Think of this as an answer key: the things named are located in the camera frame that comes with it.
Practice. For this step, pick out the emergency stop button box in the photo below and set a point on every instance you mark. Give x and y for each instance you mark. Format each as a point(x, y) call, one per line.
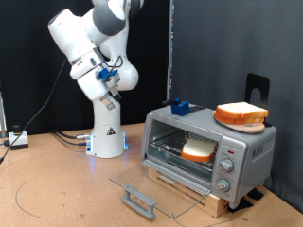
point(18, 138)

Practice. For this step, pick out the black foam pad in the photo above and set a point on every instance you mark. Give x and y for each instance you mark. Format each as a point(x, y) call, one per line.
point(256, 194)
point(241, 205)

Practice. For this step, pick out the wooden crate base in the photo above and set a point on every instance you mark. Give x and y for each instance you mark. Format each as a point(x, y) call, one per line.
point(217, 205)

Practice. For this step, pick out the white toast bread slice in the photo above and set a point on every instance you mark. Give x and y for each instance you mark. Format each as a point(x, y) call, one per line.
point(249, 120)
point(197, 151)
point(241, 109)

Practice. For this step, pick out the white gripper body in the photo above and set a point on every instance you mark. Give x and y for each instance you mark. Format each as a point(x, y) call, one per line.
point(91, 85)

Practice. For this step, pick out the timer knob of oven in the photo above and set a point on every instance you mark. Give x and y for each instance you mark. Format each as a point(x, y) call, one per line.
point(226, 164)

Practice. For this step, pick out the silver toaster oven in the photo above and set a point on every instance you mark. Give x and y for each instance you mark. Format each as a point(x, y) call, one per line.
point(252, 151)

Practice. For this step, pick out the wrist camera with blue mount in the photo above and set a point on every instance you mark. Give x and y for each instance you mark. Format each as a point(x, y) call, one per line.
point(103, 74)

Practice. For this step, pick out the black metal bookend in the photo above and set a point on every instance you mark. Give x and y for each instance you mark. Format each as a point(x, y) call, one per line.
point(263, 82)

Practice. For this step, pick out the temperature knob of oven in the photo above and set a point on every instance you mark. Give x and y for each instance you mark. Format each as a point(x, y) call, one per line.
point(222, 185)

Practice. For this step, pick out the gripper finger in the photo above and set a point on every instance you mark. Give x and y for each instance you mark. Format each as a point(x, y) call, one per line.
point(116, 94)
point(108, 103)

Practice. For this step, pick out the vertical metal pole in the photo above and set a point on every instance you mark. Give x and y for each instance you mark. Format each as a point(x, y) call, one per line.
point(170, 47)

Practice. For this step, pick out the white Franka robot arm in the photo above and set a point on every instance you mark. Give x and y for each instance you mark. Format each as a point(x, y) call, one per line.
point(104, 142)

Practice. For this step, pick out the metal stand leg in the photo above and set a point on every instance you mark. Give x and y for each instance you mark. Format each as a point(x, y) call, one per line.
point(2, 116)

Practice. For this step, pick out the round wooden board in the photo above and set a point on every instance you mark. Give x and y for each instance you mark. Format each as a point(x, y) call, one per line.
point(249, 127)

